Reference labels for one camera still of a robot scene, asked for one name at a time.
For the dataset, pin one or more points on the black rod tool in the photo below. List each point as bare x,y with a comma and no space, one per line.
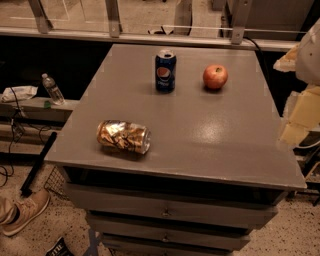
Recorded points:
25,189

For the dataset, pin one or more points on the crushed orange soda can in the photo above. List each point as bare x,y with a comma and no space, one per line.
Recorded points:
124,136

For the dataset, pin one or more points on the clear plastic water bottle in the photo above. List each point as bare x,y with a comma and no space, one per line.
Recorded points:
52,89

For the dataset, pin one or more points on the middle cabinet drawer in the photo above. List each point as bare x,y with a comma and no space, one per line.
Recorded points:
169,232

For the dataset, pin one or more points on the tan sneaker shoe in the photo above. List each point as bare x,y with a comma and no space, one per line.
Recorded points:
16,216

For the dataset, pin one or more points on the white crumpled cloth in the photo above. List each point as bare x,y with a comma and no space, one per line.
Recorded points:
11,94

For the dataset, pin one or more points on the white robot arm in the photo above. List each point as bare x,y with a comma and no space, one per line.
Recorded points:
304,58

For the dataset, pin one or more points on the wire mesh basket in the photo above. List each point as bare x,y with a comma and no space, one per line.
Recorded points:
54,184

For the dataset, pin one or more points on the bottom cabinet drawer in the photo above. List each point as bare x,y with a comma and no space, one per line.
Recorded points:
156,248

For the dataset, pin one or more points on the cabinet drawer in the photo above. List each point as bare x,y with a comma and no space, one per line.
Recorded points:
120,201
169,232
156,248

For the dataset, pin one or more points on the black snack bag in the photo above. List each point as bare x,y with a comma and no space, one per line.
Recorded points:
59,249

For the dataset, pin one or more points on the blue pepsi can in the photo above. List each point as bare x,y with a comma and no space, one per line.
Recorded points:
165,69

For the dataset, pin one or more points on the top cabinet drawer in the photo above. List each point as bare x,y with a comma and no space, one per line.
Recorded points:
120,201

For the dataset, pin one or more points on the grey drawer cabinet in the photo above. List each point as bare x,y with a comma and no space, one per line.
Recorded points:
208,146

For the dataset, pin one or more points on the red apple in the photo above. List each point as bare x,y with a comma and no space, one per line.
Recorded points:
215,76

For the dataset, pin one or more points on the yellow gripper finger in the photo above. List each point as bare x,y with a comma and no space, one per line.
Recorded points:
301,115

